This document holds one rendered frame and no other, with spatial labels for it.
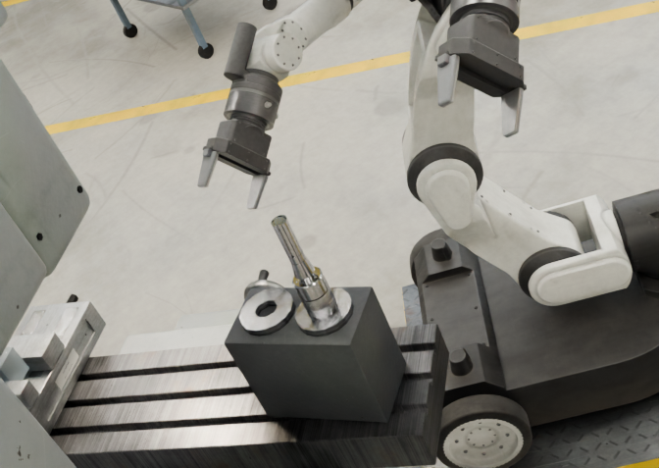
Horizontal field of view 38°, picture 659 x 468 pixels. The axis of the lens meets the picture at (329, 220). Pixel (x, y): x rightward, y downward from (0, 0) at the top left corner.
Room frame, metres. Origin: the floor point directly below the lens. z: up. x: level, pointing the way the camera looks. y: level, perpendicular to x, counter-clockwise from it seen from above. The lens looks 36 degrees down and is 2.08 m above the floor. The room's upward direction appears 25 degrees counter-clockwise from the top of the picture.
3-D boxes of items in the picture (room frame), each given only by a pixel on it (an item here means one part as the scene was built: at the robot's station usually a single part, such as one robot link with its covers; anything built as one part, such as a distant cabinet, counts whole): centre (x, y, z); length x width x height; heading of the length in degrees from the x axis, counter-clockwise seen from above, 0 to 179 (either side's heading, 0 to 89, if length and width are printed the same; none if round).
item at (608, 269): (1.46, -0.43, 0.68); 0.21 x 0.20 x 0.13; 76
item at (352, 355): (1.13, 0.11, 1.03); 0.22 x 0.12 x 0.20; 56
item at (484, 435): (1.27, -0.10, 0.50); 0.20 x 0.05 x 0.20; 76
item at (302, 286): (1.10, 0.06, 1.19); 0.05 x 0.05 x 0.01
